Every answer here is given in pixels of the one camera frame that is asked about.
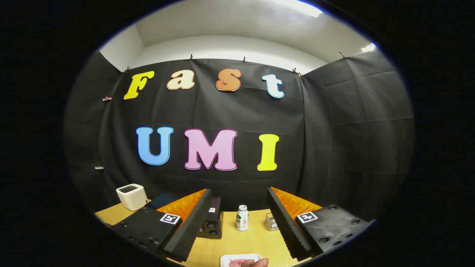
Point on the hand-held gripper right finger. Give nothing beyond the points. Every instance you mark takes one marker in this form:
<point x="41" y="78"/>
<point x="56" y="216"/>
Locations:
<point x="284" y="222"/>

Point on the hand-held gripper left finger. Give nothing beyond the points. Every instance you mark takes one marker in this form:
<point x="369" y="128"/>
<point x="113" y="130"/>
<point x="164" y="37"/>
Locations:
<point x="196" y="218"/>

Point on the black toaster oven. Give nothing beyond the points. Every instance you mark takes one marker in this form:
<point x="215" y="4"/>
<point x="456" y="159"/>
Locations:
<point x="215" y="217"/>

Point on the white square plate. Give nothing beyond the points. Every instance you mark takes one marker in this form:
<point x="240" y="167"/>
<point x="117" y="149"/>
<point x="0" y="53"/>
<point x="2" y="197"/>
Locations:
<point x="226" y="259"/>

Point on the pink ham slice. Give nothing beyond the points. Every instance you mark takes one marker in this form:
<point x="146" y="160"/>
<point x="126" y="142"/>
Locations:
<point x="235" y="263"/>

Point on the cream pop-up toaster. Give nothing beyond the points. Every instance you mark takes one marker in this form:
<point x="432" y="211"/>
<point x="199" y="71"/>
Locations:
<point x="130" y="197"/>

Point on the white bottle green label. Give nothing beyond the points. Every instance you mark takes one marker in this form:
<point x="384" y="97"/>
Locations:
<point x="242" y="220"/>

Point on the black backdrop cloth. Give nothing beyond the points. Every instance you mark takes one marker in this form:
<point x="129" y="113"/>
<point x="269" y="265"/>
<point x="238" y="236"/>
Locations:
<point x="326" y="129"/>

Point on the ceiling light panel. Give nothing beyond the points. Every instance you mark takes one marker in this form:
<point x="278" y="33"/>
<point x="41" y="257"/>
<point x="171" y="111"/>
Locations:
<point x="369" y="47"/>

